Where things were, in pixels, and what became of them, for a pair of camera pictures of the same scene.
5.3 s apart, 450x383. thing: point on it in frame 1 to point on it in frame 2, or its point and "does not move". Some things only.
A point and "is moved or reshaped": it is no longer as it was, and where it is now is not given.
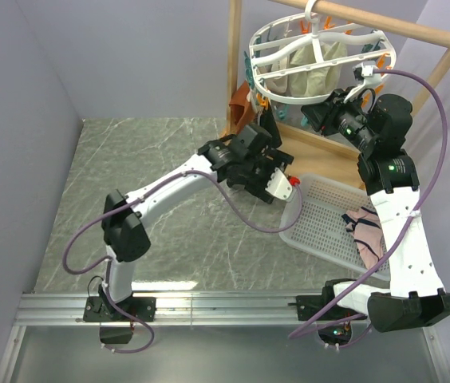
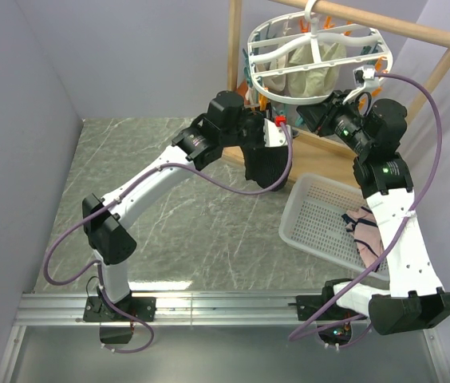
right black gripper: [328, 112] does not move
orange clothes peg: [264, 103] does not move
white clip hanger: [314, 58] does not move
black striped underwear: [267, 121] is moved or reshaped
